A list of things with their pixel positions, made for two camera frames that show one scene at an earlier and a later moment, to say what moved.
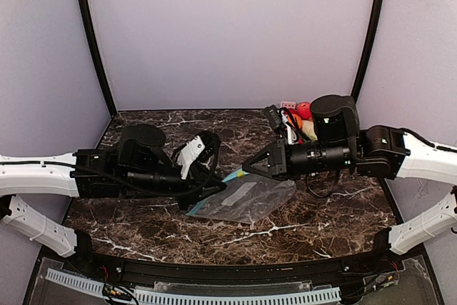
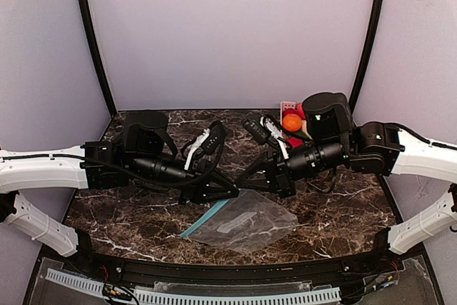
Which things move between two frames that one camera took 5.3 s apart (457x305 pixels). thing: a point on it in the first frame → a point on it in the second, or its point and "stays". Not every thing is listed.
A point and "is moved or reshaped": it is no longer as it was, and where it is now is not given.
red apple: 304,110 stays
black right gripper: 280,157 → 279,175
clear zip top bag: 247,198 is moved or reshaped
